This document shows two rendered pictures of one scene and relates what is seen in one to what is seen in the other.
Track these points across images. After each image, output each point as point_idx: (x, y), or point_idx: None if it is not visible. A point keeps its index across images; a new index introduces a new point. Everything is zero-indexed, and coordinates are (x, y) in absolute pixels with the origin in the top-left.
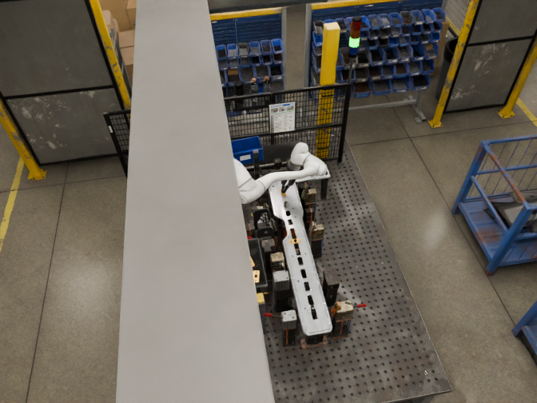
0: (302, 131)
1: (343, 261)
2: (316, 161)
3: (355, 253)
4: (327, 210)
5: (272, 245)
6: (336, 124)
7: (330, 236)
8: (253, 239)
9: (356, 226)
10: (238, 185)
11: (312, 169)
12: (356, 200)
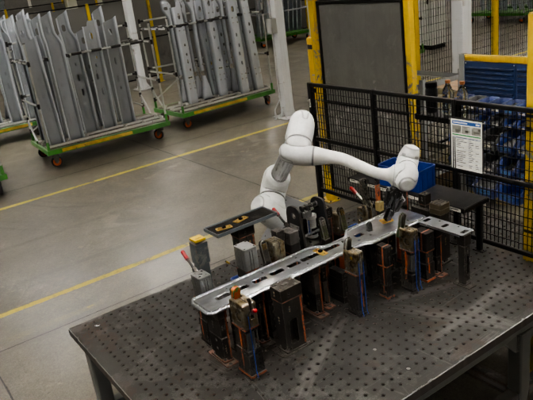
0: (495, 182)
1: (372, 335)
2: (404, 165)
3: (397, 340)
4: (445, 294)
5: (286, 232)
6: None
7: (403, 312)
8: (273, 211)
9: (449, 325)
10: (287, 137)
11: (390, 171)
12: (499, 308)
